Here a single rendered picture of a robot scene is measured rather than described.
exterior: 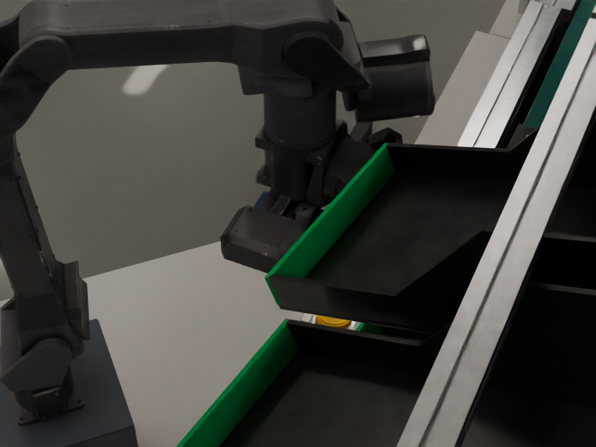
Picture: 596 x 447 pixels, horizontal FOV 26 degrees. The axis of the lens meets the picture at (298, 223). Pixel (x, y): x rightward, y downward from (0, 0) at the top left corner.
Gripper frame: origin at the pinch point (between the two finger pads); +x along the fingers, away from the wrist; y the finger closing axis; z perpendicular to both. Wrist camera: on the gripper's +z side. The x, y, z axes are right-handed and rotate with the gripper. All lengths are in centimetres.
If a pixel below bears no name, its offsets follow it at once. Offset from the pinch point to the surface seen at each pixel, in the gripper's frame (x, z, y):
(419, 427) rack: -41, 23, -42
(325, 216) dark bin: -27.4, 11.3, -22.1
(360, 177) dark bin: -27.4, 12.0, -18.4
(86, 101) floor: 126, -109, 122
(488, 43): 40, -4, 78
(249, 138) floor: 126, -68, 126
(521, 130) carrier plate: 28, 9, 50
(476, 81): 40, -3, 69
